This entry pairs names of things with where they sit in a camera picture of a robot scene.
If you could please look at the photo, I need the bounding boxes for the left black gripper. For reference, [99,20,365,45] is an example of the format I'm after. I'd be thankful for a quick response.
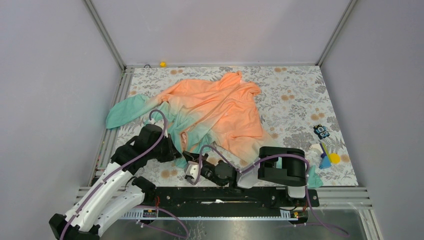
[147,133,182,163]

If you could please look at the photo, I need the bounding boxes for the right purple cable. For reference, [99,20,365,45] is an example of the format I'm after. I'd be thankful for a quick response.
[193,144,351,238]

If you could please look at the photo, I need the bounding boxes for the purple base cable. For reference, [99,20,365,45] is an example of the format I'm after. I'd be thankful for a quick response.
[135,203,193,238]

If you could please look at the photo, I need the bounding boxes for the white toy piece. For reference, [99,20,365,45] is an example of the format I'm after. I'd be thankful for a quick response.
[309,142,326,156]

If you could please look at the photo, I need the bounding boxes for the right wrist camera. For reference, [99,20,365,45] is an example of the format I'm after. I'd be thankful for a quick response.
[184,162,199,185]

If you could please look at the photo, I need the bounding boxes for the blue toy block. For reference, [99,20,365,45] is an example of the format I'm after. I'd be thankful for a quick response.
[319,155,332,170]

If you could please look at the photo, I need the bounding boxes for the aluminium frame post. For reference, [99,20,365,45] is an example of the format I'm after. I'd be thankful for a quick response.
[82,0,127,71]
[315,0,358,67]

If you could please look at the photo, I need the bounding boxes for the right aluminium frame post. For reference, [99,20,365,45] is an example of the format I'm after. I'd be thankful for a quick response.
[315,0,358,67]

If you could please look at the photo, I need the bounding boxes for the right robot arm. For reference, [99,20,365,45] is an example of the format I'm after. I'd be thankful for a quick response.
[182,146,310,206]

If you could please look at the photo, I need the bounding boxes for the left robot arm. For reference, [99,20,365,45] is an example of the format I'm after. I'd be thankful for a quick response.
[48,121,181,240]

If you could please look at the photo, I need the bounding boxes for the floral patterned table mat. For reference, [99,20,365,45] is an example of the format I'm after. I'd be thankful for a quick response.
[106,66,358,187]

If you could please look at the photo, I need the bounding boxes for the blue owl toy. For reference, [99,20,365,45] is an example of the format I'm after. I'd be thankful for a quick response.
[313,124,330,140]

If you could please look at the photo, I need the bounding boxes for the orange and teal jacket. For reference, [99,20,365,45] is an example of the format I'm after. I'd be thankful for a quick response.
[105,71,278,164]

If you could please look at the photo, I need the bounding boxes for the left aluminium frame post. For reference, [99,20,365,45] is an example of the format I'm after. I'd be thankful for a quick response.
[82,0,127,71]

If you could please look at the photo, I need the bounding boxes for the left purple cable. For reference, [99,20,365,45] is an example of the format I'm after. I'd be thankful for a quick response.
[58,109,169,240]

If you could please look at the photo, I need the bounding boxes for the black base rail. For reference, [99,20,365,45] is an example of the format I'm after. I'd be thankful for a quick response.
[142,186,320,218]

